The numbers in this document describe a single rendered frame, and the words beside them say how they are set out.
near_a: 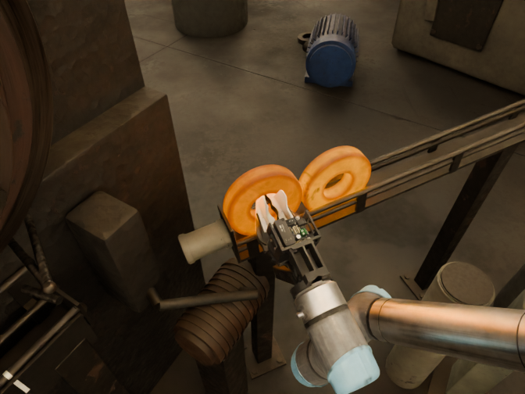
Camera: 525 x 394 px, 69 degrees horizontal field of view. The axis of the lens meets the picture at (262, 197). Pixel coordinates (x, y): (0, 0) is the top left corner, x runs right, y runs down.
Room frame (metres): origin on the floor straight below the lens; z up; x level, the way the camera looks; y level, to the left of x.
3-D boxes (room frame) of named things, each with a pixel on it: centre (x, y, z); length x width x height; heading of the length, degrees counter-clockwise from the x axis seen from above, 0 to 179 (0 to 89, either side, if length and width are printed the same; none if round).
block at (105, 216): (0.41, 0.26, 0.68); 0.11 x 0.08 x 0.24; 59
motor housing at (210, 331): (0.41, 0.09, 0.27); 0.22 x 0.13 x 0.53; 149
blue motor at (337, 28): (2.34, -0.44, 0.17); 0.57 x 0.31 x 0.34; 169
